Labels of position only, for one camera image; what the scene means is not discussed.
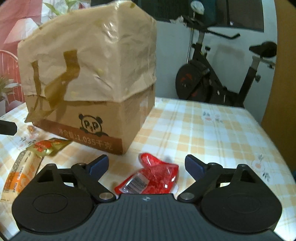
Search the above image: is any orange plaid tablecloth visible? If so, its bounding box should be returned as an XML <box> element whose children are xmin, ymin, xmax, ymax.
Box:
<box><xmin>1</xmin><ymin>97</ymin><xmax>295</xmax><ymax>240</ymax></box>

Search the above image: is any orange long snack packet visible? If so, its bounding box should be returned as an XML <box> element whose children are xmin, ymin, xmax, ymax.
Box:
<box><xmin>1</xmin><ymin>150</ymin><xmax>43</xmax><ymax>202</ymax></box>

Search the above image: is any dark window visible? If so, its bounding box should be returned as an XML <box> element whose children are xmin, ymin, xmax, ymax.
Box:
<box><xmin>90</xmin><ymin>0</ymin><xmax>265</xmax><ymax>33</ymax></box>

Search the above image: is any black exercise bike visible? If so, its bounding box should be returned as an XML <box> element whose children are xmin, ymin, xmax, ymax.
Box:
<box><xmin>174</xmin><ymin>0</ymin><xmax>278</xmax><ymax>108</ymax></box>

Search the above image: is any red candy packet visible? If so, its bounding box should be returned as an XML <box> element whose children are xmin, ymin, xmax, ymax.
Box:
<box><xmin>114</xmin><ymin>153</ymin><xmax>179</xmax><ymax>195</ymax></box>

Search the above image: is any red yellow snack packet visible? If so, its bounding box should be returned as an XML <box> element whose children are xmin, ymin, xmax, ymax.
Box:
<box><xmin>26</xmin><ymin>138</ymin><xmax>71</xmax><ymax>157</ymax></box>

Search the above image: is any taped cardboard box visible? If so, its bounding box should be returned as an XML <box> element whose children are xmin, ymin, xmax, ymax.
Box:
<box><xmin>18</xmin><ymin>1</ymin><xmax>157</xmax><ymax>155</ymax></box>

